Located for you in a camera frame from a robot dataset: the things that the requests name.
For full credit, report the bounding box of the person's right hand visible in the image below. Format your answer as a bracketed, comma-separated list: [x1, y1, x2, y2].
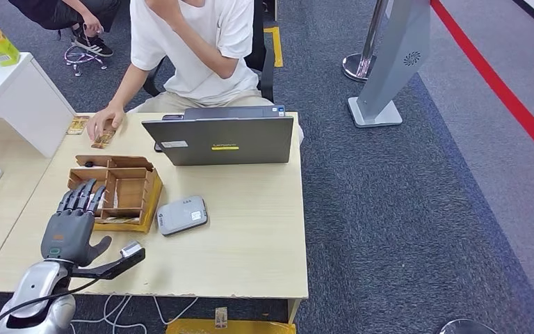
[86, 104, 126, 142]

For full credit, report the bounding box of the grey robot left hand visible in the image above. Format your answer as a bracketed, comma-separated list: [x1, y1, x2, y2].
[40, 178, 113, 269]

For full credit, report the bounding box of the brown patterned ID card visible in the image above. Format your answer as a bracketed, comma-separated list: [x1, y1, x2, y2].
[90, 127, 118, 150]

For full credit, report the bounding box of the wooden card organizer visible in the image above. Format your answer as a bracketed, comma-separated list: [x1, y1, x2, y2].
[66, 154, 159, 225]

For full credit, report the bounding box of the grey card reader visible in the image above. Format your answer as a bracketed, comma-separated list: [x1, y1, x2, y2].
[156, 195, 209, 238]

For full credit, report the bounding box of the crouching person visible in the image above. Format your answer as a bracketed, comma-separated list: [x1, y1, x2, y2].
[8, 0, 122, 58]

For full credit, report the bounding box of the chrome chair base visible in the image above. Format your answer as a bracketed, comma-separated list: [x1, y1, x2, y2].
[63, 43, 108, 77]

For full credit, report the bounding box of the white cabinet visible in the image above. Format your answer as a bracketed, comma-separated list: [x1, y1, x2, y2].
[0, 51, 76, 159]

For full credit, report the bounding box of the grey laptop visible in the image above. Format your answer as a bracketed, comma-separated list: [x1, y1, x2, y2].
[141, 105, 295, 167]

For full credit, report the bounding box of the grey kiosk stand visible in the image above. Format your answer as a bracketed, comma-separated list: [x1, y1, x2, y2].
[347, 0, 432, 129]

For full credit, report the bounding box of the round chrome base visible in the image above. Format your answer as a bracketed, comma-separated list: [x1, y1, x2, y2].
[438, 319, 497, 334]

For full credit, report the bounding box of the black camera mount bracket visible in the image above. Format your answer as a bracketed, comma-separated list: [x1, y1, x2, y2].
[66, 247, 147, 280]

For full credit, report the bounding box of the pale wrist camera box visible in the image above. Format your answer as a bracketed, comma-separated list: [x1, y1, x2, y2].
[119, 241, 144, 258]

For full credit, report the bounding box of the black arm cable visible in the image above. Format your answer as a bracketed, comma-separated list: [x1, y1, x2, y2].
[0, 276, 103, 326]

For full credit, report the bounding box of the white looped cable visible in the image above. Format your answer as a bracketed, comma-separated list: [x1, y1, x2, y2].
[0, 296, 148, 334]

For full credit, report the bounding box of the white short cable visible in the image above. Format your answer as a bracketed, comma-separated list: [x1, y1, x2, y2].
[152, 297, 199, 326]

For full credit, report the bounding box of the chrome stanchion post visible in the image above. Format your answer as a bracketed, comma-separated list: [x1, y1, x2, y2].
[341, 0, 391, 84]

